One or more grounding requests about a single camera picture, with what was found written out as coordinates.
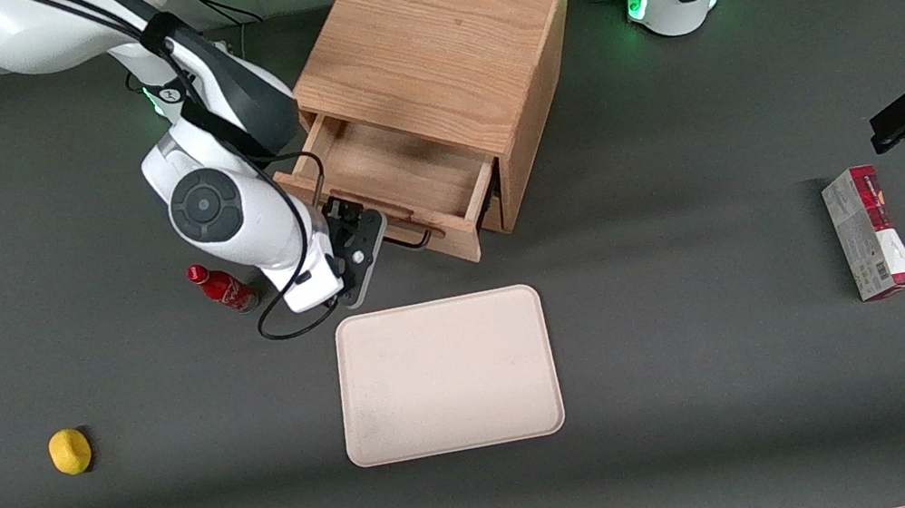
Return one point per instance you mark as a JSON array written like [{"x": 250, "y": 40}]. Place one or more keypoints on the yellow lemon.
[{"x": 69, "y": 451}]

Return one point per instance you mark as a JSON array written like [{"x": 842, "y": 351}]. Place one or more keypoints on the red cola bottle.
[{"x": 219, "y": 286}]

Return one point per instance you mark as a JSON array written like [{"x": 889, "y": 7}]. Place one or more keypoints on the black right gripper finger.
[
  {"x": 336, "y": 210},
  {"x": 357, "y": 212}
]

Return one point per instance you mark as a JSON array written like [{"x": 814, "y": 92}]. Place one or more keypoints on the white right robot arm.
[{"x": 56, "y": 26}]

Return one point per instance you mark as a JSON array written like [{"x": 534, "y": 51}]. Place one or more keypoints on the oak wooden drawer cabinet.
[{"x": 433, "y": 27}]

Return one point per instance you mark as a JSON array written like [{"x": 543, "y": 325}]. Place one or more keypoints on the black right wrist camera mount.
[{"x": 362, "y": 260}]

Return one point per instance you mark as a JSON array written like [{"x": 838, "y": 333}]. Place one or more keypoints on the grey and red carton box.
[{"x": 868, "y": 239}]

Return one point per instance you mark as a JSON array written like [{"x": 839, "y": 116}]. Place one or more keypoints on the beige plastic tray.
[{"x": 445, "y": 375}]

